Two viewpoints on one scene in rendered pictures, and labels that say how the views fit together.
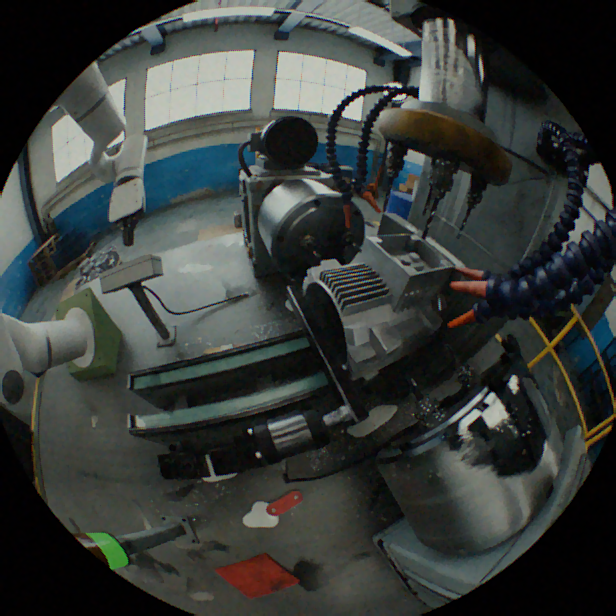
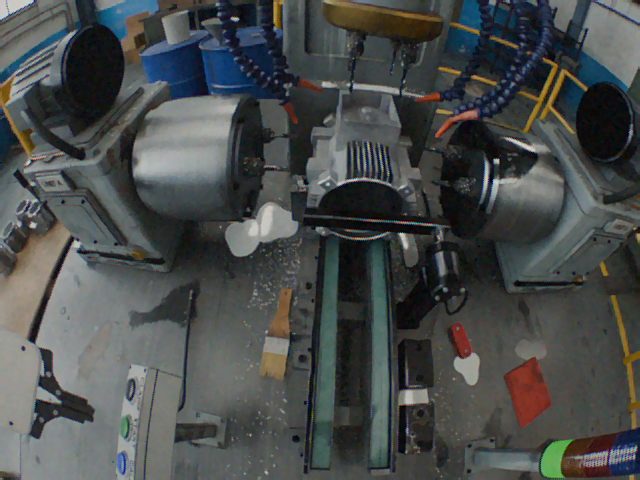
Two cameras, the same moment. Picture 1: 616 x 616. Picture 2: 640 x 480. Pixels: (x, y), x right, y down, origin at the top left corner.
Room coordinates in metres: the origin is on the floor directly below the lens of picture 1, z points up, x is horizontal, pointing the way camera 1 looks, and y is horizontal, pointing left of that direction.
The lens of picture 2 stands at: (0.12, 0.29, 1.39)
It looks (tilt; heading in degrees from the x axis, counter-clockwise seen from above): 55 degrees down; 297
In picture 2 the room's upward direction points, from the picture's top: 4 degrees clockwise
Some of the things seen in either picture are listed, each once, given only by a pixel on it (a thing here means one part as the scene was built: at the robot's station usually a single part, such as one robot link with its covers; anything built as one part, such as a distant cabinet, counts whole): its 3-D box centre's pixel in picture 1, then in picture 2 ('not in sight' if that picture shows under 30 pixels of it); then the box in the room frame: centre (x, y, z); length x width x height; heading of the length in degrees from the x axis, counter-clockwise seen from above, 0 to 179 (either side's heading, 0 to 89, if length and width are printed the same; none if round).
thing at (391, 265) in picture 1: (405, 269); (365, 122); (0.26, -0.15, 1.11); 0.12 x 0.11 x 0.07; 117
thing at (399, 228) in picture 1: (415, 309); (355, 144); (0.31, -0.25, 0.97); 0.30 x 0.11 x 0.34; 27
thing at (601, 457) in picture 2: not in sight; (607, 455); (-0.27, 0.23, 1.14); 0.06 x 0.06 x 0.04
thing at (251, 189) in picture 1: (279, 211); (111, 178); (0.78, 0.15, 0.99); 0.35 x 0.31 x 0.37; 27
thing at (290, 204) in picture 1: (301, 221); (184, 158); (0.56, 0.04, 1.04); 0.37 x 0.25 x 0.25; 27
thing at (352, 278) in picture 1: (371, 313); (360, 174); (0.24, -0.12, 1.01); 0.20 x 0.19 x 0.19; 117
